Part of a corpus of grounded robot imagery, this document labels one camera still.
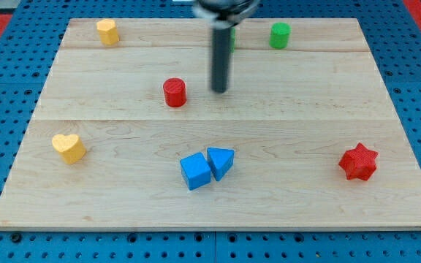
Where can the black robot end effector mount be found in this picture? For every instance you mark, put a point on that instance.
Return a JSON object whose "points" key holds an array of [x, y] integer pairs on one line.
{"points": [[224, 13]]}

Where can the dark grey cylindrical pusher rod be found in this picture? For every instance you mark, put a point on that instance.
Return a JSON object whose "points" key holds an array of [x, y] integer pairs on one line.
{"points": [[220, 59]]}

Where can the yellow hexagon block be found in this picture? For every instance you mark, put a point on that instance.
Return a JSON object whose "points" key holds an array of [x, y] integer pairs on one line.
{"points": [[108, 32]]}

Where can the yellow heart block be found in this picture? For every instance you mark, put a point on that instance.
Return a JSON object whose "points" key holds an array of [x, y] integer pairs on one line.
{"points": [[70, 147]]}

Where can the green block behind rod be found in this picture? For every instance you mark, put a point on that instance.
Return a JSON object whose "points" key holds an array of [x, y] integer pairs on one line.
{"points": [[232, 40]]}

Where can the green cylinder block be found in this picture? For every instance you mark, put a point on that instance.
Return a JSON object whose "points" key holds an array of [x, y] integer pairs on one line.
{"points": [[279, 35]]}

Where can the red cylinder block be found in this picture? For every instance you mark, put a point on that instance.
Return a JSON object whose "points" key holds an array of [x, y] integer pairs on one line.
{"points": [[174, 92]]}

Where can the blue triangle block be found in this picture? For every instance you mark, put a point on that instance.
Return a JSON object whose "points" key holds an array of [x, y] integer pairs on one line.
{"points": [[220, 161]]}

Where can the blue cube block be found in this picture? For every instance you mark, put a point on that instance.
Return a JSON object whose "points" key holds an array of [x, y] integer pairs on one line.
{"points": [[195, 171]]}

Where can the light wooden board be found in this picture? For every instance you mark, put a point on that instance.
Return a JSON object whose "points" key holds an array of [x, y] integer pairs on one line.
{"points": [[289, 115]]}

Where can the red star block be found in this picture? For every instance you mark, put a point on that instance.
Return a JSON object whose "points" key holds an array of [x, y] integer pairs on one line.
{"points": [[359, 162]]}

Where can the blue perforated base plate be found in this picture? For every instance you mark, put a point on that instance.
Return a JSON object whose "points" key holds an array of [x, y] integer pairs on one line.
{"points": [[27, 50]]}

